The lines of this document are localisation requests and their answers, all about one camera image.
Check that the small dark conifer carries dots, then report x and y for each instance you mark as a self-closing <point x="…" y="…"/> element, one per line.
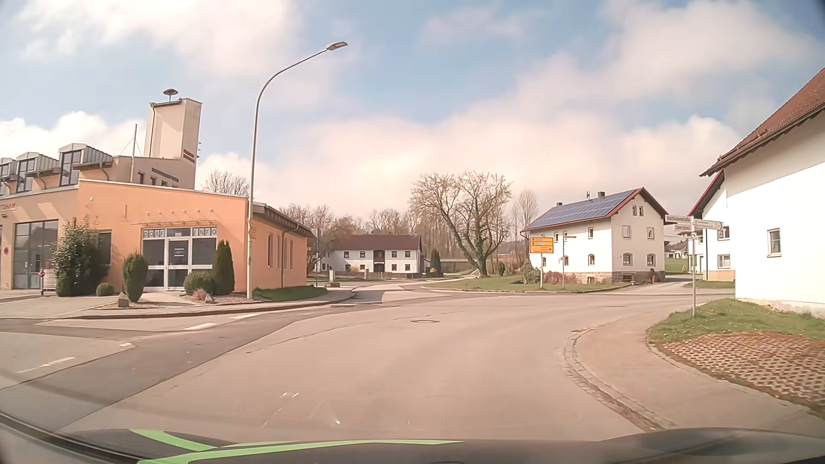
<point x="436" y="262"/>

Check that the white house with brown roof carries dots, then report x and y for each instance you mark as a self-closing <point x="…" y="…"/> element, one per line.
<point x="377" y="254"/>

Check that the row of bare trees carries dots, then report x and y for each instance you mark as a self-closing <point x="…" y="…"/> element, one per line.
<point x="361" y="222"/>

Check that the large bare tree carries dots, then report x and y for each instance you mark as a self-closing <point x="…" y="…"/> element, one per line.
<point x="474" y="219"/>

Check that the grass traffic island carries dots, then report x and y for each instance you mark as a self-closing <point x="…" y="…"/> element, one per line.
<point x="515" y="283"/>

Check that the grey asphalt road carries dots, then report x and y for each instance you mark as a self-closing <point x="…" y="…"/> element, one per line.
<point x="412" y="361"/>

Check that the yellow direction sign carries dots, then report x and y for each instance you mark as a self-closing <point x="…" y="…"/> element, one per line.
<point x="541" y="245"/>

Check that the grass strip beside orange building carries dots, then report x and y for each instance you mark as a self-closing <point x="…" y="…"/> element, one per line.
<point x="290" y="292"/>

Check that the white house with solar roof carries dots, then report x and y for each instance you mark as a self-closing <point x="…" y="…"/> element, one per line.
<point x="599" y="245"/>

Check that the slim conical bush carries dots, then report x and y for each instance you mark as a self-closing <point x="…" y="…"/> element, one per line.
<point x="223" y="269"/>
<point x="135" y="276"/>

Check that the low round bush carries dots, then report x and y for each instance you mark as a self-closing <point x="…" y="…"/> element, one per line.
<point x="199" y="281"/>

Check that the car's own bonnet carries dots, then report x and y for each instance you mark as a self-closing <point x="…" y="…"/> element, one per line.
<point x="451" y="451"/>

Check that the road markings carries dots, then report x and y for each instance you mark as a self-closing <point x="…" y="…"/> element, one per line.
<point x="200" y="326"/>

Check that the grey paved pavement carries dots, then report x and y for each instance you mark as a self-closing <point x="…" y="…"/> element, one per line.
<point x="644" y="374"/>

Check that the white signpost with arrow signs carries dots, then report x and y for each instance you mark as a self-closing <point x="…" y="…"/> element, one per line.
<point x="693" y="258"/>

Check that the orange building with tower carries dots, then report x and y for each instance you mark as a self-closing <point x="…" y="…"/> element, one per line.
<point x="129" y="219"/>

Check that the white house behind signpost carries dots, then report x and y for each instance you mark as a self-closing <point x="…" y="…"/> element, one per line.
<point x="712" y="238"/>

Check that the grass verge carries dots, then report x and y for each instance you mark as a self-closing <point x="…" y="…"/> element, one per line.
<point x="728" y="319"/>

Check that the tall green bush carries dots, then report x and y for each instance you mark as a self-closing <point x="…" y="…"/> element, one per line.
<point x="77" y="261"/>

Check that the white house with red roof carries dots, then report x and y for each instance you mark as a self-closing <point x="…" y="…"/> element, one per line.
<point x="780" y="212"/>

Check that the red grid paver strip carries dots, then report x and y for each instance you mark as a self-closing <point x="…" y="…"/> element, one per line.
<point x="760" y="364"/>

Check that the tall curved lamp post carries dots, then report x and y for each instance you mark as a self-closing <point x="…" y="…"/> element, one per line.
<point x="252" y="193"/>

